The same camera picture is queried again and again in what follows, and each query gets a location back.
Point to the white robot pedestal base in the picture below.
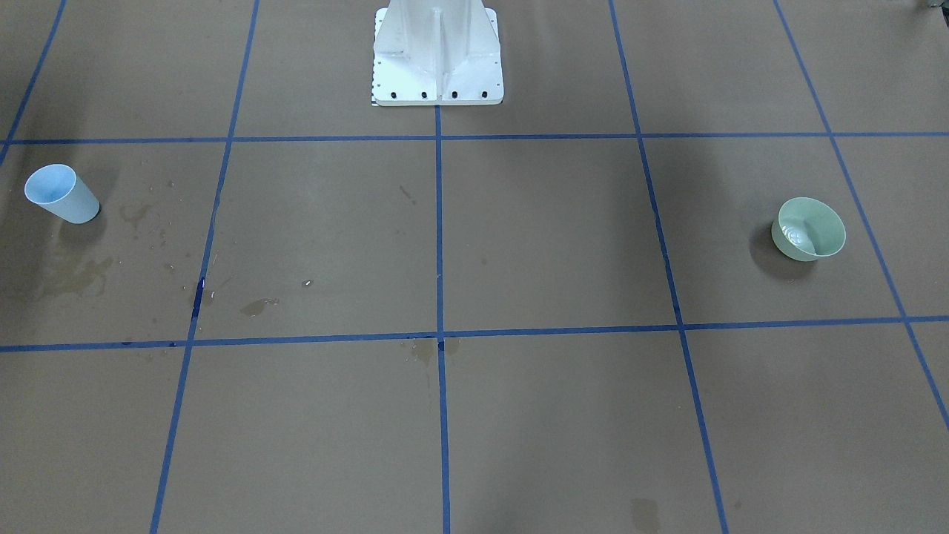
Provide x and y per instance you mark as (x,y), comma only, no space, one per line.
(437,53)

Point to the light green bowl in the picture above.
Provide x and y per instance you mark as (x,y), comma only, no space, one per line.
(806,230)

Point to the light blue plastic cup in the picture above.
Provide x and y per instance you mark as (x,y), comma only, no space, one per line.
(61,191)

